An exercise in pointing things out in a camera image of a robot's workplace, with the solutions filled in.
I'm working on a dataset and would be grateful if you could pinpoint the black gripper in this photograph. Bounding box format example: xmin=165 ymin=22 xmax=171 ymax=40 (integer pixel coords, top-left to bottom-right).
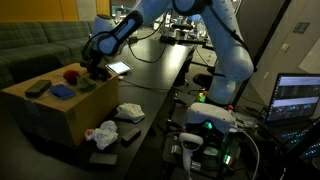
xmin=80 ymin=49 xmax=103 ymax=78

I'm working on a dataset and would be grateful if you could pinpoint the brown plush toy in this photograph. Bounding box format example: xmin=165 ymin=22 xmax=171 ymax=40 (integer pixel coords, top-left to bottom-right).
xmin=89 ymin=68 xmax=111 ymax=81

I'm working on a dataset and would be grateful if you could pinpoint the red plush ball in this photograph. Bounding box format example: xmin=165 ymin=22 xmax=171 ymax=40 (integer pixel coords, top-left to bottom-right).
xmin=63 ymin=70 xmax=79 ymax=84

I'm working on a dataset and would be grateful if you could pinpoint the blue sponge cloth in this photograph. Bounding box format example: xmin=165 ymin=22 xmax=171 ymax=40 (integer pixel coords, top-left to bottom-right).
xmin=50 ymin=84 xmax=75 ymax=100

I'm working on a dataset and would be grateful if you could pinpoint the white cloth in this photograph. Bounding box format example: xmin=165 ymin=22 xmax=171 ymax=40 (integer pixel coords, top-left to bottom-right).
xmin=115 ymin=103 xmax=145 ymax=123

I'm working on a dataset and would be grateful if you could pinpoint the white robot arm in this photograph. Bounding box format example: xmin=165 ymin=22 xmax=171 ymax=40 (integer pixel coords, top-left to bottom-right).
xmin=82 ymin=0 xmax=254 ymax=105

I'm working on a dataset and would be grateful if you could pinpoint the cardboard box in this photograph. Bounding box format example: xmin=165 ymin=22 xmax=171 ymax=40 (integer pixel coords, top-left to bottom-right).
xmin=1 ymin=63 xmax=119 ymax=148

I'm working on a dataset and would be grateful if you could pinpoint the dark eraser block on box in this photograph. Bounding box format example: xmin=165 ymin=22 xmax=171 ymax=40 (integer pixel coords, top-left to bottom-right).
xmin=24 ymin=80 xmax=52 ymax=98

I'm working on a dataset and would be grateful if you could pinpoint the tablet with lit screen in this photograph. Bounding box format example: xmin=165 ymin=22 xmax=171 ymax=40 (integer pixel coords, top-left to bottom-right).
xmin=106 ymin=61 xmax=132 ymax=74

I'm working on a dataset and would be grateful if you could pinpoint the green plaid sofa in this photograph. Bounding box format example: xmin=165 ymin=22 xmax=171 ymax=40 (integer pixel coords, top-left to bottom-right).
xmin=0 ymin=21 xmax=93 ymax=88

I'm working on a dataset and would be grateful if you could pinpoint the white plastic bag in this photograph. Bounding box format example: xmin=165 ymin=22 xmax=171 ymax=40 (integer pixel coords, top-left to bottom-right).
xmin=85 ymin=120 xmax=118 ymax=150

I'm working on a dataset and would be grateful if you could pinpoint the dark block at table edge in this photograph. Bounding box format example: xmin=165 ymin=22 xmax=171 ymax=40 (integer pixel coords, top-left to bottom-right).
xmin=89 ymin=153 xmax=117 ymax=165

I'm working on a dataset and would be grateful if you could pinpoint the white VR headset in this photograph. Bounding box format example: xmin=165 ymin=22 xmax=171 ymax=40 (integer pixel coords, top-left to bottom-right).
xmin=186 ymin=102 xmax=235 ymax=134

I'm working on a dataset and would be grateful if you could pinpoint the white VR controller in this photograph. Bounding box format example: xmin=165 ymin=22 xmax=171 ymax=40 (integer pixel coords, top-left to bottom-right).
xmin=179 ymin=133 xmax=203 ymax=172

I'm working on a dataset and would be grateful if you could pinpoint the open laptop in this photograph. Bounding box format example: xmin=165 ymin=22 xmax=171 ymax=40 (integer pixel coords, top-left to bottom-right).
xmin=264 ymin=73 xmax=320 ymax=152

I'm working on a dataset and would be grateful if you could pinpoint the black cable on table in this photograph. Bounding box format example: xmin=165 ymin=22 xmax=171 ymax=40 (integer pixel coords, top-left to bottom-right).
xmin=118 ymin=78 xmax=170 ymax=92

